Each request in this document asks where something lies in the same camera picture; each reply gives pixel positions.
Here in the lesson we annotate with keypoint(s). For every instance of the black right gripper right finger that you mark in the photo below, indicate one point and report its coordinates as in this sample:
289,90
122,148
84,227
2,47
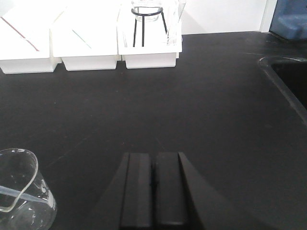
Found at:
186,201

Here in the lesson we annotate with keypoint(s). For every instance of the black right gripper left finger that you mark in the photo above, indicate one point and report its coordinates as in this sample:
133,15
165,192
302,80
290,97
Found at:
127,202

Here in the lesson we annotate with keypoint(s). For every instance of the clear glass beaker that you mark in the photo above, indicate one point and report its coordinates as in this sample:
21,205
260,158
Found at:
26,202

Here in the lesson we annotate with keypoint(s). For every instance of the right white plastic bin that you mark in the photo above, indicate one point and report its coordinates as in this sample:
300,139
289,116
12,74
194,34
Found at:
160,49

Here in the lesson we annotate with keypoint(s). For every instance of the white plastic bin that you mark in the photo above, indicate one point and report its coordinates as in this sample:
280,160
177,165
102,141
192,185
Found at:
33,18
96,22
160,49

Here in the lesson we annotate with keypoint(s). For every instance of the black lab sink basin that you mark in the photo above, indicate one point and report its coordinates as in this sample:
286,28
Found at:
289,75

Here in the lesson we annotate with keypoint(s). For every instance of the middle white plastic bin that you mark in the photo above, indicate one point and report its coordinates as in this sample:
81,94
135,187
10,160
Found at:
96,22

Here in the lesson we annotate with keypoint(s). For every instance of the red striped glass pipette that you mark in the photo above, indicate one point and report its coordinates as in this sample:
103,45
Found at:
20,34

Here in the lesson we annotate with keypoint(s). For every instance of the left white plastic bin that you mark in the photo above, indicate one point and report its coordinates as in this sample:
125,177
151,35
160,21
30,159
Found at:
33,18

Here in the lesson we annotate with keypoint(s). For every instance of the round bottom glass flask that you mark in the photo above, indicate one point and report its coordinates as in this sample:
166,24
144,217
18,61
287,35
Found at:
146,10

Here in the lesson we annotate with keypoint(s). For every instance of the blue foam block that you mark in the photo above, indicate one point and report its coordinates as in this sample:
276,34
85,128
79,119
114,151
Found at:
290,19

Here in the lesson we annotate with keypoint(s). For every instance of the black wire tripod stand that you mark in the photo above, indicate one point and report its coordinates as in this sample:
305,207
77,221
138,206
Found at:
143,28

